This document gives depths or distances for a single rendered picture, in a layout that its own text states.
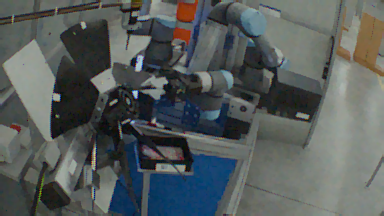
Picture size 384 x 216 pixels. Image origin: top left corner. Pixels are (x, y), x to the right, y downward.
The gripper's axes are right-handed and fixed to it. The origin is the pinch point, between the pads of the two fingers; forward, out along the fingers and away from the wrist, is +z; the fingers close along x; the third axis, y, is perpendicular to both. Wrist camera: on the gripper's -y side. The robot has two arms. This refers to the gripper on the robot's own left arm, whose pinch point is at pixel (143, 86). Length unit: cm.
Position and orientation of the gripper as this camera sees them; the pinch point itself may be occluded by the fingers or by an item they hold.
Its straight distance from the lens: 129.9
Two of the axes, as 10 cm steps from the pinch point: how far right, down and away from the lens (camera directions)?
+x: -2.3, 8.0, 5.6
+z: -8.3, 1.4, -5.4
